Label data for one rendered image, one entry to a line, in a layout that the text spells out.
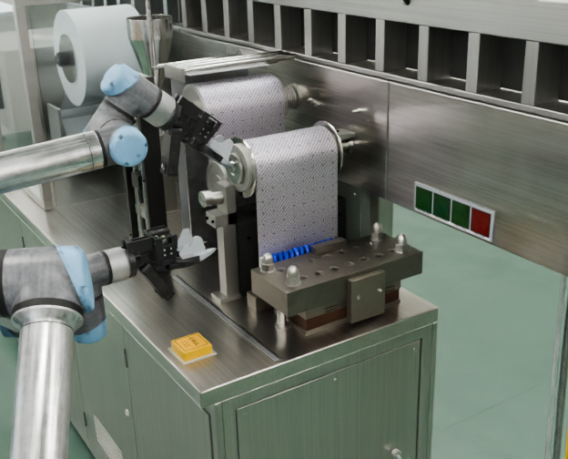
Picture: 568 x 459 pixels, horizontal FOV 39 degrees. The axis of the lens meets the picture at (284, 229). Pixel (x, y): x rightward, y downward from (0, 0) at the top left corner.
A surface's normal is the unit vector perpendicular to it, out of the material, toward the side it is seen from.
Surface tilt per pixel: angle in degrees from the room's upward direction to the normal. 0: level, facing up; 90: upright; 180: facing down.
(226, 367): 0
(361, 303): 90
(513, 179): 90
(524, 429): 0
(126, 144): 90
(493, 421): 0
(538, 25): 90
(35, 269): 41
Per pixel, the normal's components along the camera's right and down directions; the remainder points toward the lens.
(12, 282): 0.07, -0.09
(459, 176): -0.84, 0.22
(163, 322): -0.03, -0.93
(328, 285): 0.54, 0.30
